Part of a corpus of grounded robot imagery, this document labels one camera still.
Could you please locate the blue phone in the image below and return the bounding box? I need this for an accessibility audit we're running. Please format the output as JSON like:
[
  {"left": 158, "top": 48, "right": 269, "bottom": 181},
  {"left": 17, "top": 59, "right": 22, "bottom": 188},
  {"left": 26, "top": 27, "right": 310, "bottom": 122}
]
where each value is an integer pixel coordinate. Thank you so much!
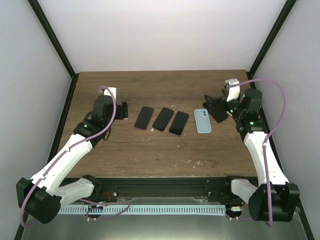
[{"left": 168, "top": 111, "right": 189, "bottom": 136}]

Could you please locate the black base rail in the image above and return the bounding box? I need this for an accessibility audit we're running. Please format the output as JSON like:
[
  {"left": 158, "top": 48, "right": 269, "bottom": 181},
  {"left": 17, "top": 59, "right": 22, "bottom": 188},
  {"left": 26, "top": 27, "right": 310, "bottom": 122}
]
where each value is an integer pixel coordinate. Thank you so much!
[{"left": 77, "top": 176, "right": 244, "bottom": 204}]

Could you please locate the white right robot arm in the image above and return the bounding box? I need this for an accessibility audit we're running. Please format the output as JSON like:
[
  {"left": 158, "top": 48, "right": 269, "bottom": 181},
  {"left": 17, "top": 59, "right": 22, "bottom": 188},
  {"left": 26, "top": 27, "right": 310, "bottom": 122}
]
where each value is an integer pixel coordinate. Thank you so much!
[{"left": 203, "top": 88, "right": 300, "bottom": 224}]

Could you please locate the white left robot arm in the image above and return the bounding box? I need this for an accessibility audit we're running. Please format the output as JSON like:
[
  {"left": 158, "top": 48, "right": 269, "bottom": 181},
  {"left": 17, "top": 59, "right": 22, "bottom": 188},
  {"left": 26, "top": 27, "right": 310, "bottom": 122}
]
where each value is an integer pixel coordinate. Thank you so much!
[{"left": 16, "top": 87, "right": 124, "bottom": 224}]

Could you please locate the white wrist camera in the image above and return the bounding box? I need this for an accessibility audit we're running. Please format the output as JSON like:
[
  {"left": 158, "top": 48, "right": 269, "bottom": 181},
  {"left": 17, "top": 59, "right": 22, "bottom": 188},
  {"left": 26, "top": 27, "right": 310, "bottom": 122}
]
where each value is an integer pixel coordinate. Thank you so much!
[
  {"left": 103, "top": 87, "right": 117, "bottom": 99},
  {"left": 222, "top": 78, "right": 240, "bottom": 102}
]

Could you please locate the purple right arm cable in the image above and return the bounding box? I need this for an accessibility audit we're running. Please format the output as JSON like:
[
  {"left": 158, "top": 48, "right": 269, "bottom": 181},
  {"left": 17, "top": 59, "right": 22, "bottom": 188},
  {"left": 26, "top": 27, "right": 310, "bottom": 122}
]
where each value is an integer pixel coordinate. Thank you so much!
[{"left": 224, "top": 78, "right": 287, "bottom": 227}]

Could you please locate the pink-edged phone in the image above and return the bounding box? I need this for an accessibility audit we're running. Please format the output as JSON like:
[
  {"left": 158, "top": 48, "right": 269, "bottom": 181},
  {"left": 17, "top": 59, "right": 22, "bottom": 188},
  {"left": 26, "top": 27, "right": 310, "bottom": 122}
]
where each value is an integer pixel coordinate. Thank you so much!
[{"left": 134, "top": 106, "right": 154, "bottom": 130}]

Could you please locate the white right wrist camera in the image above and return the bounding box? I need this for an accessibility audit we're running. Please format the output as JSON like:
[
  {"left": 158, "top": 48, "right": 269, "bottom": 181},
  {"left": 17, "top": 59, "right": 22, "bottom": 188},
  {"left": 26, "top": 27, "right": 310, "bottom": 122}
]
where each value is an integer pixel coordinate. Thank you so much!
[{"left": 222, "top": 78, "right": 240, "bottom": 102}]

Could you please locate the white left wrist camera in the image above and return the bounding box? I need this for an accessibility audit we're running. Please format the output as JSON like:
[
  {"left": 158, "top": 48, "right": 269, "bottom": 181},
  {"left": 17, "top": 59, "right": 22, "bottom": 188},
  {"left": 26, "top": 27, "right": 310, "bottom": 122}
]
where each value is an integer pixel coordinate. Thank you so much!
[{"left": 103, "top": 87, "right": 117, "bottom": 99}]

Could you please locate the black aluminium frame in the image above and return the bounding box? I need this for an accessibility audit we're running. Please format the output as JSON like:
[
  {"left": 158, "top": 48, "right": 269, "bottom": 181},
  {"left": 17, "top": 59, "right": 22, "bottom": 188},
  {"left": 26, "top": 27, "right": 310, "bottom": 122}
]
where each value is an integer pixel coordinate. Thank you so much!
[{"left": 14, "top": 0, "right": 316, "bottom": 240}]

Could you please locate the light-blue slotted cable duct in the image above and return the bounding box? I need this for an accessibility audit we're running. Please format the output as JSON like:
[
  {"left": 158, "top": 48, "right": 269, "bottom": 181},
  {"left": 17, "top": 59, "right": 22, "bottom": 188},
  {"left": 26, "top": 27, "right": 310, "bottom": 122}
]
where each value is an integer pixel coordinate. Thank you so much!
[{"left": 58, "top": 204, "right": 226, "bottom": 216}]

